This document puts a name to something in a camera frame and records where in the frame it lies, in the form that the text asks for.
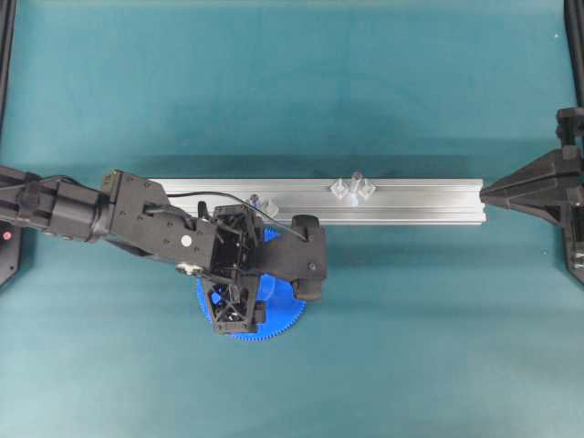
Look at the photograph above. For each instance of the black working gripper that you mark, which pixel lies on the black working gripper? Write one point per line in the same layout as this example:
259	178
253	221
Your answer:
232	303

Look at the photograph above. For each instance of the idle gripper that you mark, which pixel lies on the idle gripper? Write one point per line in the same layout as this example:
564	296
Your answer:
566	162

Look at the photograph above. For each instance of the black working robot arm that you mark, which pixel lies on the black working robot arm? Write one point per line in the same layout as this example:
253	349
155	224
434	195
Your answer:
136	215

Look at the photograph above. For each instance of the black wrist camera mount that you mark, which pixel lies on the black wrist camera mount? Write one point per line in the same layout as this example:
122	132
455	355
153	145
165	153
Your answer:
300	260

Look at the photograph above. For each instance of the steel shaft with bracket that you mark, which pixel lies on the steel shaft with bracket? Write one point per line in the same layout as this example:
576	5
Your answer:
356	188
263	206

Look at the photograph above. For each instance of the aluminium extrusion rail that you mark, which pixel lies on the aluminium extrusion rail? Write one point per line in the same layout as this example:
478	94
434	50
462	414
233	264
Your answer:
395	201

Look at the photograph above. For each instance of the black base plate left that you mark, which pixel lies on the black base plate left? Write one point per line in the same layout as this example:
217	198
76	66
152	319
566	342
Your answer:
10	249

